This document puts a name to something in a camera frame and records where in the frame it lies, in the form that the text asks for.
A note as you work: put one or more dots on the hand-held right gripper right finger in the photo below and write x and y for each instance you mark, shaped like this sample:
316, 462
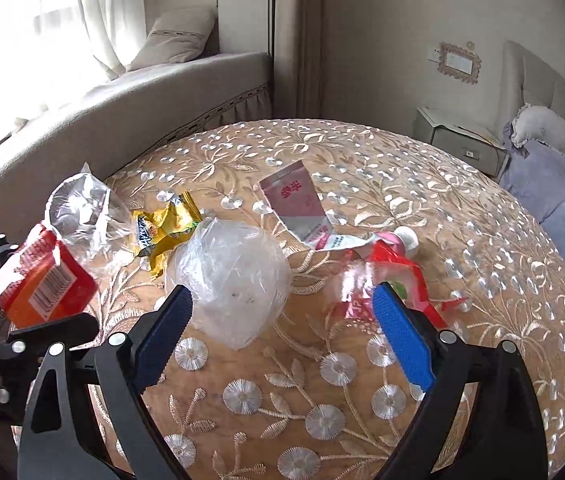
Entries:
405, 340

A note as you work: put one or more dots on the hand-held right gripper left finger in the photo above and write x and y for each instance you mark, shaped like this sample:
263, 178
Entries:
162, 340

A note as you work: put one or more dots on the red orange snack packet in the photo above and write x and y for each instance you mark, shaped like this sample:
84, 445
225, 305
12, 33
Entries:
42, 285

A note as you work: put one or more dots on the large clear plastic bag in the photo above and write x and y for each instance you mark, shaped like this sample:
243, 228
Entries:
232, 280

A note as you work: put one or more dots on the red clear plastic wrapper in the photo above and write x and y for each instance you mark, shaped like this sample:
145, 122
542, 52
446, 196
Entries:
397, 267

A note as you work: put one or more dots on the white capped tube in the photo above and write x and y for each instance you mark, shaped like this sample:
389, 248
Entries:
406, 240

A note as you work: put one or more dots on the embroidered round tablecloth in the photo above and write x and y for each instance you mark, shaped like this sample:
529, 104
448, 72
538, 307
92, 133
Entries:
312, 400

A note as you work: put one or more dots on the small crumpled plastic bag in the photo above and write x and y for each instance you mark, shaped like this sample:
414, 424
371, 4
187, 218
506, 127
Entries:
82, 200

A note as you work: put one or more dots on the yellow snack wrapper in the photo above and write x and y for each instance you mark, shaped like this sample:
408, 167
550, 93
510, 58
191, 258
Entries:
167, 225

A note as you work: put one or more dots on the red white sachet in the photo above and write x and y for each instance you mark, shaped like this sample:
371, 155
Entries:
292, 200

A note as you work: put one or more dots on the beige window seat cover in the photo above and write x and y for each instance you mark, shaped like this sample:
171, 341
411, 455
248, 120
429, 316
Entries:
112, 110

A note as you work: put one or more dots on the white nightstand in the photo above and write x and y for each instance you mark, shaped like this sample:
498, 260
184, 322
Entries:
457, 147

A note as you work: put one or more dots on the purple blanket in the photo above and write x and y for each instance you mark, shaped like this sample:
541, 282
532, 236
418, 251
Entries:
562, 200

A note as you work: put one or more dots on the white ruffled pillow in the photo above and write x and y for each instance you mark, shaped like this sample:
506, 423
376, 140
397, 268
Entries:
547, 130

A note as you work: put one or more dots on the sheer white curtain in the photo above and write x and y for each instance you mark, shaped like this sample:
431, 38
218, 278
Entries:
102, 10

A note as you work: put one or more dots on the beige pillow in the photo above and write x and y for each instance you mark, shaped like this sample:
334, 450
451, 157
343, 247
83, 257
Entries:
175, 37

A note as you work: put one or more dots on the beige tufted headboard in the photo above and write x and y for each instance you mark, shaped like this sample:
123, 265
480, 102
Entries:
547, 85

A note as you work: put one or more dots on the beige drape curtain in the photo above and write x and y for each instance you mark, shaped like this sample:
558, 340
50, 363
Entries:
297, 35

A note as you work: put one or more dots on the framed wall switch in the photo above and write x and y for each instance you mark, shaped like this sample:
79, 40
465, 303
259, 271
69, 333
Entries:
458, 62

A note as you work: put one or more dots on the wall socket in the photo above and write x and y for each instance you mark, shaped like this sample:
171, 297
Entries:
433, 53

